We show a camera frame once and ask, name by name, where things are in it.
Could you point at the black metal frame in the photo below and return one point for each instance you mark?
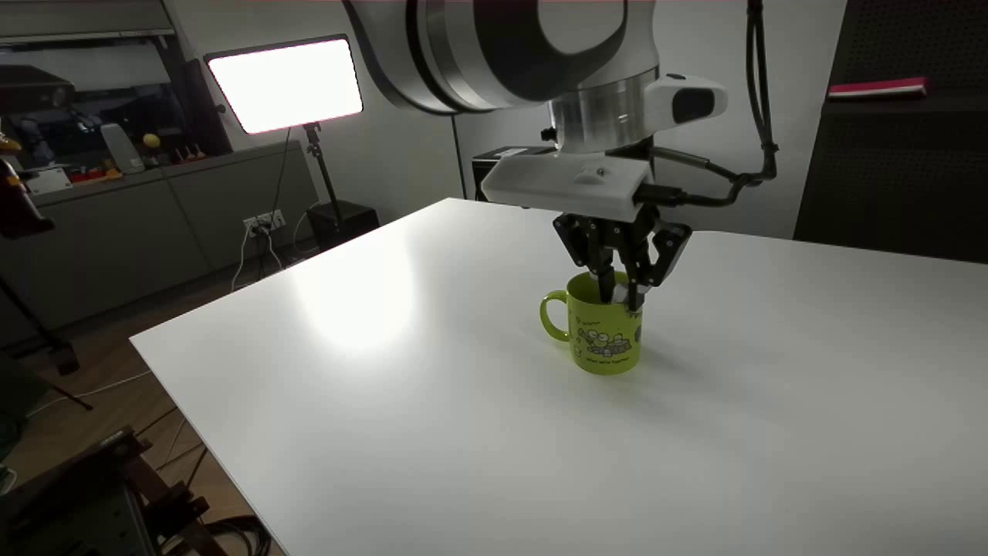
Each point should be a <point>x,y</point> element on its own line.
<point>94,503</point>

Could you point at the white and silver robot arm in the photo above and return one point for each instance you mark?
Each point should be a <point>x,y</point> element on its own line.
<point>513,50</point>

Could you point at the black light stand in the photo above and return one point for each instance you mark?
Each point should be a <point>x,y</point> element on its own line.
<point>326,175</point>

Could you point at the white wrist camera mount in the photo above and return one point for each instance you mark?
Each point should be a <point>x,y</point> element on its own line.
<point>566,185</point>

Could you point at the black tall shelf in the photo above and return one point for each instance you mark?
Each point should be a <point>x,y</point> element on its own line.
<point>896,175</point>

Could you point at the black box at stand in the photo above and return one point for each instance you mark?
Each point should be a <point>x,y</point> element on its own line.
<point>347,220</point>

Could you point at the grey bottle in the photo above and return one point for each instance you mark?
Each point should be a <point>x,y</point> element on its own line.
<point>121,148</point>

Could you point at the bright studio light panel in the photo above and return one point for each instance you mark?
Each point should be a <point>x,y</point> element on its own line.
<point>283,83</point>

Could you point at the pink item on shelf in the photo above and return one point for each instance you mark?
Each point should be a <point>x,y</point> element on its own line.
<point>877,87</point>

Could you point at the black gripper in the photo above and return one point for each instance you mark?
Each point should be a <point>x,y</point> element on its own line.
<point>622,225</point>

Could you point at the green printed mug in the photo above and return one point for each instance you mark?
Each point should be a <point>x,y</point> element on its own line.
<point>606,344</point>

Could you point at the grey counter cabinet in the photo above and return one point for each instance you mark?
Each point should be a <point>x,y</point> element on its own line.
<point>135,243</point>

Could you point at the white power strip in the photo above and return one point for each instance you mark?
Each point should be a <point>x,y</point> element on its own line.
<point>264,220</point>

